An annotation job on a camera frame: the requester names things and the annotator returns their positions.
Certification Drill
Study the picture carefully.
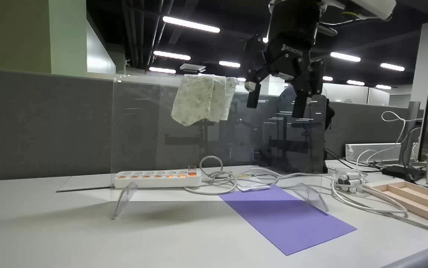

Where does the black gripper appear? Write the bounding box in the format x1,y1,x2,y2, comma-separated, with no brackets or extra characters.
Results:
242,0,325,119

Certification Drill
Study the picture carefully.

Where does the white cloth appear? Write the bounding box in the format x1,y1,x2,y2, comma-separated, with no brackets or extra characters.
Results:
169,73,239,127

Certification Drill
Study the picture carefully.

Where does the clear acrylic panel foot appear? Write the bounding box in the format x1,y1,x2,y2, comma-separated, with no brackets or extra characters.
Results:
289,182,329,215
109,181,139,222

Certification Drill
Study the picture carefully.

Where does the clear glass panel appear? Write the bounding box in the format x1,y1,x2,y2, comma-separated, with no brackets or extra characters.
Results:
109,73,328,176

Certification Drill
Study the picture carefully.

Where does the ceiling tube light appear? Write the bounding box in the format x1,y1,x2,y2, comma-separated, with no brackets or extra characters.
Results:
378,61,407,73
328,51,362,64
160,14,222,36
147,66,178,76
216,60,242,70
151,49,193,63

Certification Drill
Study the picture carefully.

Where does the white rectangular device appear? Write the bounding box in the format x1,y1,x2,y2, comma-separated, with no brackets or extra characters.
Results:
343,142,404,164

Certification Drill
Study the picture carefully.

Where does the white power adapter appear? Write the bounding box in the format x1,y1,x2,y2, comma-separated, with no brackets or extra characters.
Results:
334,170,365,195

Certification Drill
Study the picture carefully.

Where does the purple paper sheet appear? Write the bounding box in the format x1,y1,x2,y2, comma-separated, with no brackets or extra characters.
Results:
218,185,358,258

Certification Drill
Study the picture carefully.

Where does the grey monitor stand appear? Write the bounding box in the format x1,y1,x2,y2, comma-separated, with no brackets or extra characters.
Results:
380,100,428,183

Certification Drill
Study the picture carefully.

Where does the white power strip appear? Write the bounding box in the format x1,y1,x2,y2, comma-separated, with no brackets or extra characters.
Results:
112,169,202,191

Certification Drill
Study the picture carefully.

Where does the grey rounded bar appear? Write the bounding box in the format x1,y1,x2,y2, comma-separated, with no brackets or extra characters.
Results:
380,246,428,268

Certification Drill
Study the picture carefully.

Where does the looped white cable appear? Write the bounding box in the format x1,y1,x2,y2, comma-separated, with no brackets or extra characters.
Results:
182,154,335,197

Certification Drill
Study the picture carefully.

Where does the white monitor cable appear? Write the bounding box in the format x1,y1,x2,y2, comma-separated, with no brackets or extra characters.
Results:
378,109,422,146

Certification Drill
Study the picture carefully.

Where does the white adapter cable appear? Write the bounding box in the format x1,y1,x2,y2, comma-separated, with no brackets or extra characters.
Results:
328,178,410,219

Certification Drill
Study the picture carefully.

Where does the light wooden frame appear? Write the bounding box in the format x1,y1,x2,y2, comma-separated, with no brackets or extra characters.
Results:
371,181,428,233

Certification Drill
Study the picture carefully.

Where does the grey power strip cord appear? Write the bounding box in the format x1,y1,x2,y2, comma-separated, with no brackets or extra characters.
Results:
54,185,115,195

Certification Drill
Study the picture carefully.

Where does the grey partition wall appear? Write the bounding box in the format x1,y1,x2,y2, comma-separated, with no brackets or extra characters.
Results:
0,67,416,182

